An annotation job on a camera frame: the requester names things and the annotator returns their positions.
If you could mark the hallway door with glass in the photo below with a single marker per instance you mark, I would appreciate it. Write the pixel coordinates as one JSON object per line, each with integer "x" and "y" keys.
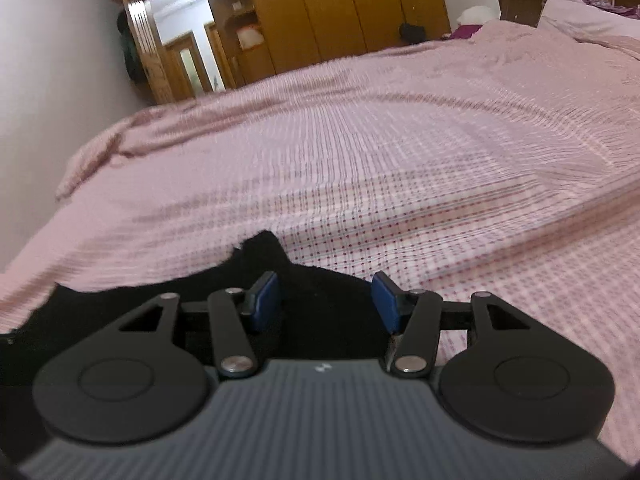
{"x": 187, "y": 67}

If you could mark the wooden wardrobe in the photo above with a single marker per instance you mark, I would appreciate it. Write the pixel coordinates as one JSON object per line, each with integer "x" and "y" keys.
{"x": 340, "y": 5}

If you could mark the white and red box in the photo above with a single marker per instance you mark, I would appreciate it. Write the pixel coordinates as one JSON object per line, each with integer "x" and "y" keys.
{"x": 250, "y": 37}

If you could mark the black bag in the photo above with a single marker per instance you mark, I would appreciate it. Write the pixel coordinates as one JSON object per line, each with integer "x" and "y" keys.
{"x": 412, "y": 33}

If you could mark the purple ruffled pillow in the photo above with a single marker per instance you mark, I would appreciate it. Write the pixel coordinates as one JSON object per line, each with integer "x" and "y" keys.
{"x": 607, "y": 2}

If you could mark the wooden shelf unit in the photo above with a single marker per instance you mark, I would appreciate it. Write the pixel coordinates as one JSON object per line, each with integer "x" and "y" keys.
{"x": 250, "y": 62}

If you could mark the purple cloth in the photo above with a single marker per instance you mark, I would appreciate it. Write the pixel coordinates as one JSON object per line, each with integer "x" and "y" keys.
{"x": 465, "y": 32}

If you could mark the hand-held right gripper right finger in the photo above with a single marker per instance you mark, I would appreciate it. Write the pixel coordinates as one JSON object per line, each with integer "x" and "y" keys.
{"x": 386, "y": 302}

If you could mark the open wooden door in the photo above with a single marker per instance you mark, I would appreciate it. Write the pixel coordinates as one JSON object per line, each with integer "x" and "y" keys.
{"x": 150, "y": 55}

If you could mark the dark green hanging bag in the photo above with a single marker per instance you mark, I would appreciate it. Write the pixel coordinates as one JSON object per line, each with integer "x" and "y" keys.
{"x": 131, "y": 47}

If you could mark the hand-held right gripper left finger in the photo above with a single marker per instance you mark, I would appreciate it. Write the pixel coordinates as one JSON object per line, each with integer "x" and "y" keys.
{"x": 264, "y": 302}

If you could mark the black button cardigan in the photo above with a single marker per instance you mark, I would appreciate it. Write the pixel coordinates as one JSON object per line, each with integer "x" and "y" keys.
{"x": 325, "y": 310}

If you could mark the white soft bundle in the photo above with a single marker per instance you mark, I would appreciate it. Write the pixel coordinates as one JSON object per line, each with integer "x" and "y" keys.
{"x": 475, "y": 15}

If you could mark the pale pink pillow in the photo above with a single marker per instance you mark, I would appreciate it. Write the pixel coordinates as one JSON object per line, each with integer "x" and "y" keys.
{"x": 575, "y": 17}

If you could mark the pink checked bedspread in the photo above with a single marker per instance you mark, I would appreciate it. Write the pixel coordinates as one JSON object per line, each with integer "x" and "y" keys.
{"x": 375, "y": 160}

